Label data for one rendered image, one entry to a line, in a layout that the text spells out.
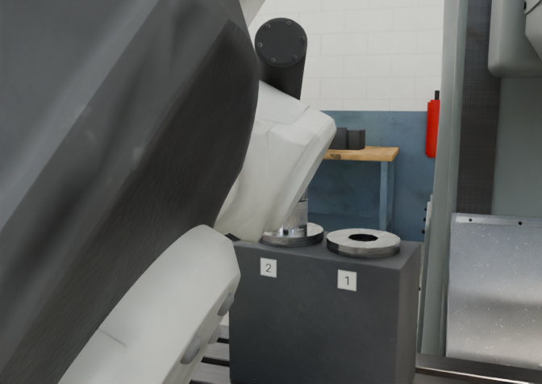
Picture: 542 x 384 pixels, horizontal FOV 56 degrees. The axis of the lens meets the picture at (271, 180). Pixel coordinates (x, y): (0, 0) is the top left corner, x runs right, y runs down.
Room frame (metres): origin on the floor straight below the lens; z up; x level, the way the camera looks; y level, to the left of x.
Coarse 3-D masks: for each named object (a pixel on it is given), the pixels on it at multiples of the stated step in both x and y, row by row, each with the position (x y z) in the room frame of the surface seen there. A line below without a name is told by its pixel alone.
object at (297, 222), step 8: (304, 192) 0.64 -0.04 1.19; (304, 200) 0.64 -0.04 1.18; (296, 208) 0.64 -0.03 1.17; (304, 208) 0.64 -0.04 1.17; (288, 216) 0.64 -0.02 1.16; (296, 216) 0.64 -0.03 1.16; (304, 216) 0.64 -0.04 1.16; (288, 224) 0.63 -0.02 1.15; (296, 224) 0.64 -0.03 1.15; (304, 224) 0.64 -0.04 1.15; (288, 232) 0.64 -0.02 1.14; (296, 232) 0.64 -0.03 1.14
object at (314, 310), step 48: (240, 240) 0.65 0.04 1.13; (288, 240) 0.61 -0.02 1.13; (336, 240) 0.60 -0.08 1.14; (384, 240) 0.60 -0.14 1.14; (240, 288) 0.62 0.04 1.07; (288, 288) 0.59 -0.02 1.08; (336, 288) 0.57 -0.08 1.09; (384, 288) 0.54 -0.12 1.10; (240, 336) 0.62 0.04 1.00; (288, 336) 0.59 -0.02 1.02; (336, 336) 0.57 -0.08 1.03; (384, 336) 0.54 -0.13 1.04
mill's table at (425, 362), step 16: (224, 336) 0.76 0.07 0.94; (208, 352) 0.71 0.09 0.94; (224, 352) 0.71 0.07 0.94; (208, 368) 0.66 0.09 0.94; (224, 368) 0.66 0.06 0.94; (416, 368) 0.67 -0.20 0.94; (432, 368) 0.66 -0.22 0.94; (448, 368) 0.66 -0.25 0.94; (464, 368) 0.66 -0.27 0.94; (480, 368) 0.66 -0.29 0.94; (496, 368) 0.66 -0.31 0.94; (512, 368) 0.66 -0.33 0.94
